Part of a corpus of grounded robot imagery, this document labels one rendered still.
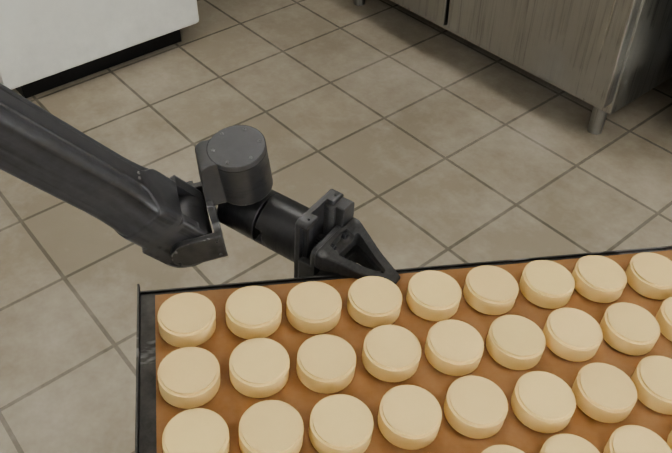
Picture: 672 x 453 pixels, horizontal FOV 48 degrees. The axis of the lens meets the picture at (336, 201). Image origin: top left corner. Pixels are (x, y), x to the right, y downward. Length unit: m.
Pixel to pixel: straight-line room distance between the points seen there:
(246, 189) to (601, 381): 0.36
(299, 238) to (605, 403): 0.31
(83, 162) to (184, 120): 2.02
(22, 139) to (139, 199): 0.12
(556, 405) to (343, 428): 0.18
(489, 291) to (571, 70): 1.87
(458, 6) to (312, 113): 0.65
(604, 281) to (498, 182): 1.68
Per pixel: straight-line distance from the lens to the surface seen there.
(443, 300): 0.70
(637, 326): 0.74
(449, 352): 0.66
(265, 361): 0.63
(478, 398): 0.64
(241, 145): 0.73
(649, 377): 0.70
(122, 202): 0.72
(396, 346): 0.65
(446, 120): 2.67
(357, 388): 0.65
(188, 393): 0.62
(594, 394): 0.67
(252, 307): 0.67
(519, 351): 0.68
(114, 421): 1.87
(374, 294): 0.69
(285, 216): 0.75
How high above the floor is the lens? 1.52
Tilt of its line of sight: 41 degrees down
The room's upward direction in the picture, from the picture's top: straight up
